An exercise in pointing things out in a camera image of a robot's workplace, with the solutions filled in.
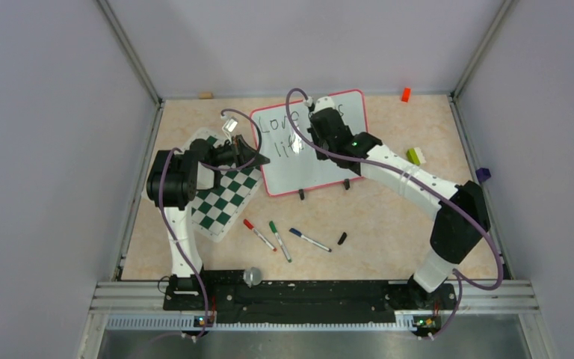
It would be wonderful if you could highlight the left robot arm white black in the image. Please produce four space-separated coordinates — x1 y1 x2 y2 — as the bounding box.
145 135 270 279

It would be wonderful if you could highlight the green white toy brick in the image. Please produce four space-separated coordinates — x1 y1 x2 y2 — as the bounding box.
406 147 426 166

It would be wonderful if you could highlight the green whiteboard marker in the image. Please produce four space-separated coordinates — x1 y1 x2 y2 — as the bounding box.
269 221 292 263

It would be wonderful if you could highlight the clear round knob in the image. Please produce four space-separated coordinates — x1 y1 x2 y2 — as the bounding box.
243 267 262 287

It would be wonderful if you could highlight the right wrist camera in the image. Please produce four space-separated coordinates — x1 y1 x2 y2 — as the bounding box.
303 96 337 114

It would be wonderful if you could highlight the green white chessboard mat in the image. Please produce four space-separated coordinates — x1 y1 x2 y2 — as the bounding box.
188 127 263 245

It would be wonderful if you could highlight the black marker cap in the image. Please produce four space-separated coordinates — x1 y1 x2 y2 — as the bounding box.
337 232 348 245

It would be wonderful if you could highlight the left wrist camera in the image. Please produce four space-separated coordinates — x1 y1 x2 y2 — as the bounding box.
221 116 238 136

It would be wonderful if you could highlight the red whiteboard marker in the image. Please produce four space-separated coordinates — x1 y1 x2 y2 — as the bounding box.
243 219 277 251

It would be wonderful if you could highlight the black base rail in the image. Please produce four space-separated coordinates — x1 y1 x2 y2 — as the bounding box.
163 270 456 325

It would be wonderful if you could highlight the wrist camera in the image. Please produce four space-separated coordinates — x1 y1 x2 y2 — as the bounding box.
221 116 238 136
303 96 337 114

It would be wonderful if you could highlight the wine cork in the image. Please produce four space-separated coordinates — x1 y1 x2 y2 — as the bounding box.
197 92 214 99

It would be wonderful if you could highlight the orange toy block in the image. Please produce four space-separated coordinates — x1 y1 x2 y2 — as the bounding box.
401 88 412 102

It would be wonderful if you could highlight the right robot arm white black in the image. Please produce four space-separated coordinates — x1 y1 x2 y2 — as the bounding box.
307 105 490 308

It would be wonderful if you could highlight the pink framed whiteboard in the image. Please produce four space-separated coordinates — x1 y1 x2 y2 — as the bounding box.
250 89 368 197

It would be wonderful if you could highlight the blue whiteboard marker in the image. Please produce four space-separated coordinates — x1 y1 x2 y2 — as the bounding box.
289 228 332 253

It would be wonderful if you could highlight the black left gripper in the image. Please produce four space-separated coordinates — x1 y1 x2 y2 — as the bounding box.
209 135 270 171

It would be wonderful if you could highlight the purple toy block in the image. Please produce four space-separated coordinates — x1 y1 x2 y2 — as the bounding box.
475 168 492 184

